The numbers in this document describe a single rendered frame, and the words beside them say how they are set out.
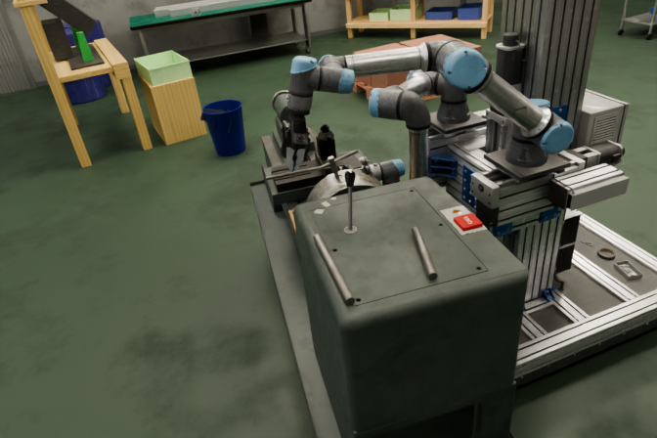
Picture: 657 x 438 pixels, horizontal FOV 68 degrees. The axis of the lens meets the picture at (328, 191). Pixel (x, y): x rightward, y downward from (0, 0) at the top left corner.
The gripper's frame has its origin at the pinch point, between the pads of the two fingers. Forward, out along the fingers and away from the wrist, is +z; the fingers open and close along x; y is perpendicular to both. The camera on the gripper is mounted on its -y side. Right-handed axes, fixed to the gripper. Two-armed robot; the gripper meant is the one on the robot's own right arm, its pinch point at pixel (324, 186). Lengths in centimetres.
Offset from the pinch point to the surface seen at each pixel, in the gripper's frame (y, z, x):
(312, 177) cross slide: 29.7, -0.6, -10.8
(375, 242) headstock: -68, 1, 18
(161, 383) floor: 21, 94, -108
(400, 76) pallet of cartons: 334, -168, -72
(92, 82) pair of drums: 581, 204, -82
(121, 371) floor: 38, 116, -108
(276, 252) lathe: 36, 22, -54
